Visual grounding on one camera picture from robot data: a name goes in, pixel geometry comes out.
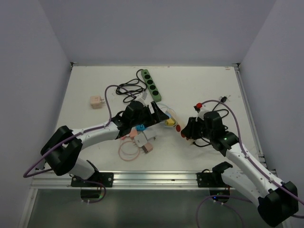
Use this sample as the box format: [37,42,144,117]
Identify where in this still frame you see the blue plug adapter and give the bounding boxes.
[135,124,147,132]

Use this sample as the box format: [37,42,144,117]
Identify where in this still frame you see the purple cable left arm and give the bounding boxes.
[23,85,143,204]

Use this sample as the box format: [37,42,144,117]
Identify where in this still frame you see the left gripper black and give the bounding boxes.
[131,101,169,128]

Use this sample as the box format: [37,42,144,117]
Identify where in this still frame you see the cream power strip red sockets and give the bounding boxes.
[171,112,194,146]

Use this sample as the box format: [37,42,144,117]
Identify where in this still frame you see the black power strip cord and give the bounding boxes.
[115,68,148,104]

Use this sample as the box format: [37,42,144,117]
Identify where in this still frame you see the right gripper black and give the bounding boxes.
[181,116,213,140]

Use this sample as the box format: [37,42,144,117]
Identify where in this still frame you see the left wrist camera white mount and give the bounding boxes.
[135,92,147,106]

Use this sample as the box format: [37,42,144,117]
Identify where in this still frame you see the light blue thin cable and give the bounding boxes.
[156,103,178,129]

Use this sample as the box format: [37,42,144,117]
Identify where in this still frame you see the white plug adapter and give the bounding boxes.
[143,129,157,141]

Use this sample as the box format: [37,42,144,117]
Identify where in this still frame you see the salmon usb charger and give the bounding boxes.
[129,129,138,140]

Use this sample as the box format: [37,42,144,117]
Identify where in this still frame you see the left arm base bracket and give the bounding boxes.
[71,172,114,188]

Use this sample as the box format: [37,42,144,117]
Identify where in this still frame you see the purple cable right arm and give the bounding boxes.
[196,99,304,228]

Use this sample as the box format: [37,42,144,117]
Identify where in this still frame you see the beige dual usb charger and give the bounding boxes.
[142,142,153,154]

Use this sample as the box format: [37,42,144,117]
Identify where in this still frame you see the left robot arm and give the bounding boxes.
[40,101,169,187]

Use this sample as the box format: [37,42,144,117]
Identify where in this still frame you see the green power strip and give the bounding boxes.
[141,69,162,103]

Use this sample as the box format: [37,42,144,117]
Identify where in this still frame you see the yellow usb charger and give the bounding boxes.
[165,118,176,127]

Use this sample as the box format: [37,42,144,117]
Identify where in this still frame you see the black cord of cream strip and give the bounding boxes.
[190,95,232,148]

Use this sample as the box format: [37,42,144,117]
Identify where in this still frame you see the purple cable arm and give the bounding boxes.
[196,99,304,228]
[23,85,143,204]

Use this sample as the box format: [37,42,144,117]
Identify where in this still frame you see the aluminium front rail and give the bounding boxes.
[30,170,281,190]

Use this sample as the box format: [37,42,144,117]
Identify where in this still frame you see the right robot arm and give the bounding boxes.
[180,112,299,227]

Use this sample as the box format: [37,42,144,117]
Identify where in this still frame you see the white cube usb charger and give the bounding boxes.
[133,133,148,148]

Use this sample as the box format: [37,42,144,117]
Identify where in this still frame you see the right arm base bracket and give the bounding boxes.
[196,161,233,188]

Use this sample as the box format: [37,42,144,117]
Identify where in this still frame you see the beige cube socket adapter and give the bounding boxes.
[90,95,105,109]

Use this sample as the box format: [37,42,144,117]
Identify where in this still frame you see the pink usb cable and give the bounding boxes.
[118,140,141,162]

